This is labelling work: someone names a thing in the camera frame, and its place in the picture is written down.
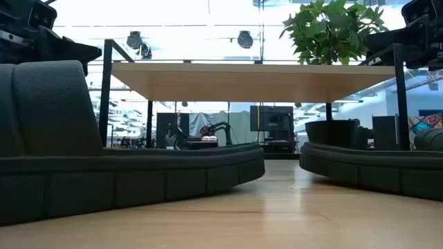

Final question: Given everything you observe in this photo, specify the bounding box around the grey tarp cover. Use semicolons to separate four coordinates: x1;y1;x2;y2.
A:
189;110;251;146

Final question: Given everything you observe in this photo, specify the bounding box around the black rectangular box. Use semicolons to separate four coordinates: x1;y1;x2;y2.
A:
372;115;400;151

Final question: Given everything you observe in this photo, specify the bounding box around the wooden shelf with black frame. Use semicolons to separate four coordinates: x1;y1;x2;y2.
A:
98;39;411;152

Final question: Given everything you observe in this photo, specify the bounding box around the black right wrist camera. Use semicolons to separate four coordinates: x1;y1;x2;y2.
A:
401;0;443;25

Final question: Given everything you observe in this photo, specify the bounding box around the black monitor screen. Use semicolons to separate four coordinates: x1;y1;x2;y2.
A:
249;105;296;142

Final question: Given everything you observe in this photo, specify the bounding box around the green potted plant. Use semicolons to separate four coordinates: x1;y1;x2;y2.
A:
279;0;390;151

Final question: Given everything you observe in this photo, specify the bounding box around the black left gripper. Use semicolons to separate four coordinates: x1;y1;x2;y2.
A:
0;0;103;77

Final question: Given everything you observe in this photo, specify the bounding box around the black round hanging lamp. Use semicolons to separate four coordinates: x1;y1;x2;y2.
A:
125;30;154;60
237;30;255;50

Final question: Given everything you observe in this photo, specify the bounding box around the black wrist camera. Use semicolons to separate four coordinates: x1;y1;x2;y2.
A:
401;0;443;25
27;0;58;29

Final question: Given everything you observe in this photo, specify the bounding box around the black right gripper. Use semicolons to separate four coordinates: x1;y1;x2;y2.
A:
363;15;443;72

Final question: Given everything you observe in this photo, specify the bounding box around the black rubber slide sandal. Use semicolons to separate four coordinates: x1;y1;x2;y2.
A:
298;127;443;202
0;60;266;227

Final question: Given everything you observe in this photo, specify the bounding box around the black cabinet panel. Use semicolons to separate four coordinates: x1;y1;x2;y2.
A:
156;112;190;150

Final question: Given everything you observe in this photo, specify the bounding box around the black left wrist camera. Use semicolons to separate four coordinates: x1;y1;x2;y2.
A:
27;0;58;29

